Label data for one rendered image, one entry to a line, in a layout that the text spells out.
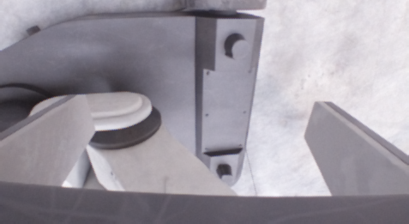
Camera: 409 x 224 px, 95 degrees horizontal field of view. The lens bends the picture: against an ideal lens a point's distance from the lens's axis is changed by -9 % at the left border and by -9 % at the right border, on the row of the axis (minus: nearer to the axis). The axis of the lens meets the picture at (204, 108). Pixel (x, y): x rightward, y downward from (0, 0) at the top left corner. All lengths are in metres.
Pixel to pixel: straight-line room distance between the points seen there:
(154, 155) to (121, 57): 0.24
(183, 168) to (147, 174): 0.05
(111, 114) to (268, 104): 0.59
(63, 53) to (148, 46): 0.18
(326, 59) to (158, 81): 0.61
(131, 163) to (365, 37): 0.87
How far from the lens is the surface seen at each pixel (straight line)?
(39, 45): 0.52
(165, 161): 0.31
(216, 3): 0.44
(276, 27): 0.71
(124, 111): 0.35
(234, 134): 0.57
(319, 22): 0.79
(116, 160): 0.34
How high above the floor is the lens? 0.62
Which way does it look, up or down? 59 degrees down
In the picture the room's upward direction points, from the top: 160 degrees clockwise
